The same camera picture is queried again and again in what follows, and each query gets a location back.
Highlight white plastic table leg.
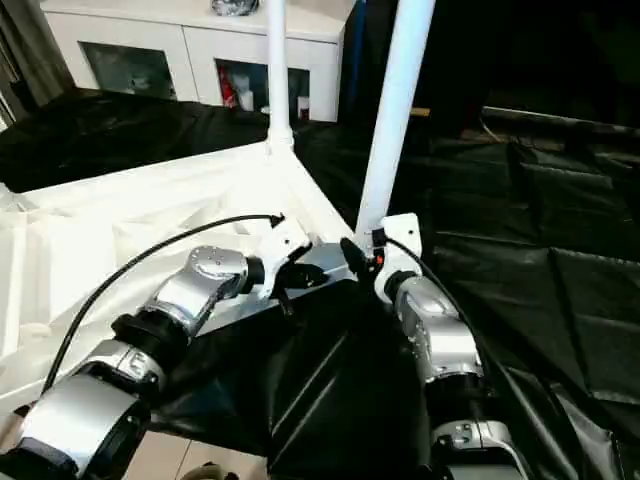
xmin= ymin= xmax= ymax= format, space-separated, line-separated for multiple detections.
xmin=264 ymin=0 xmax=297 ymax=155
xmin=354 ymin=0 xmax=437 ymax=245
xmin=0 ymin=182 xmax=23 ymax=211

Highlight white plastic table top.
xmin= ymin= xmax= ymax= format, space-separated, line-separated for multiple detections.
xmin=0 ymin=140 xmax=359 ymax=416

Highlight black mat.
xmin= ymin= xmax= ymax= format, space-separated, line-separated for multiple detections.
xmin=0 ymin=88 xmax=640 ymax=480

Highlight black robot left foot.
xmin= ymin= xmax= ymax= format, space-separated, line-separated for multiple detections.
xmin=182 ymin=464 xmax=231 ymax=480

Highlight dark grey bar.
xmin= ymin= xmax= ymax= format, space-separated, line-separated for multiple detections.
xmin=480 ymin=106 xmax=640 ymax=139

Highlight white glass-door cabinet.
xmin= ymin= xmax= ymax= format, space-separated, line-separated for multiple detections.
xmin=40 ymin=0 xmax=357 ymax=123

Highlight shiny silver ornament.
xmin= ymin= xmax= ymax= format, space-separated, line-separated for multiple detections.
xmin=212 ymin=0 xmax=261 ymax=18

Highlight grey metal rack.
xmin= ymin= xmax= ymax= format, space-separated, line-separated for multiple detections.
xmin=0 ymin=0 xmax=71 ymax=111

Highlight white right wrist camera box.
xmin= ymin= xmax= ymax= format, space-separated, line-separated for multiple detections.
xmin=374 ymin=212 xmax=423 ymax=303

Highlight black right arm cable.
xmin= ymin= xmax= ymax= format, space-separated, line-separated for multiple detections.
xmin=376 ymin=234 xmax=601 ymax=480

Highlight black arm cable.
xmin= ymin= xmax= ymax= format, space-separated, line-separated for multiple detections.
xmin=40 ymin=213 xmax=287 ymax=396
xmin=376 ymin=234 xmax=601 ymax=480

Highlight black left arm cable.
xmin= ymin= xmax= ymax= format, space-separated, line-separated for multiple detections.
xmin=40 ymin=213 xmax=287 ymax=396

